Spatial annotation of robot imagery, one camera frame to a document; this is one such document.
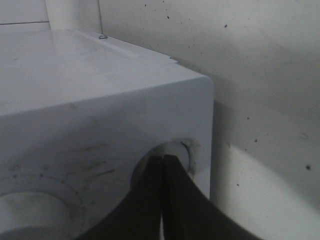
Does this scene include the white microwave oven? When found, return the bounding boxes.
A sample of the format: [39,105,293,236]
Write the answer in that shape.
[0,29,214,240]

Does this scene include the round door release button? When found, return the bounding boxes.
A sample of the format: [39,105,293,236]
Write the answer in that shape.
[130,138,199,189]

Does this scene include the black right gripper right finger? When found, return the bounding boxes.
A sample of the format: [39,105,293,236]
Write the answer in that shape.
[162,155,258,240]

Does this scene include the white timer knob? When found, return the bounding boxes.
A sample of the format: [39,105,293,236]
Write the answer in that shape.
[0,192,71,240]

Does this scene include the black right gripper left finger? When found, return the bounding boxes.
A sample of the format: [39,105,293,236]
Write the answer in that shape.
[78,156,164,240]

